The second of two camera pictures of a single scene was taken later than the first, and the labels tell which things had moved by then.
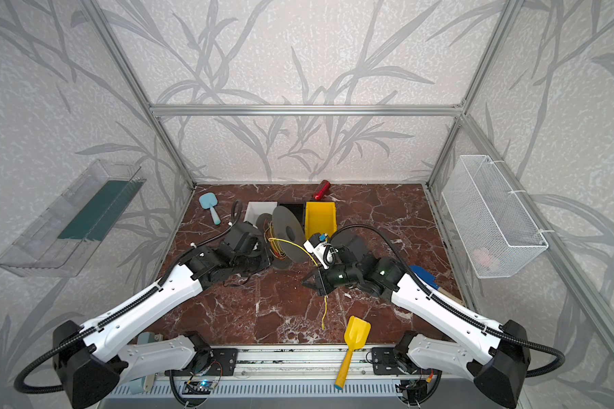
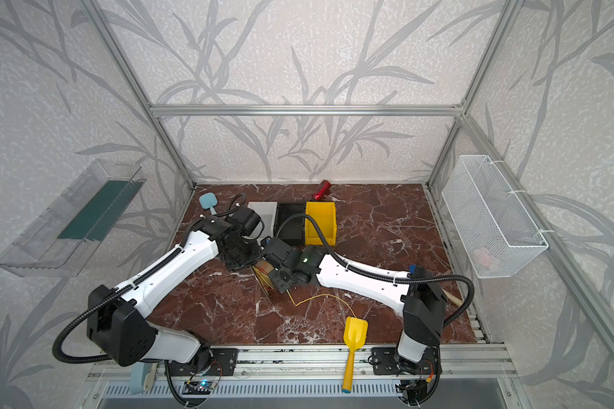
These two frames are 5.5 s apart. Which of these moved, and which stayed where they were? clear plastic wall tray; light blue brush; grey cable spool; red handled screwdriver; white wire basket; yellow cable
Moved: yellow cable; grey cable spool
Stayed: red handled screwdriver; white wire basket; light blue brush; clear plastic wall tray
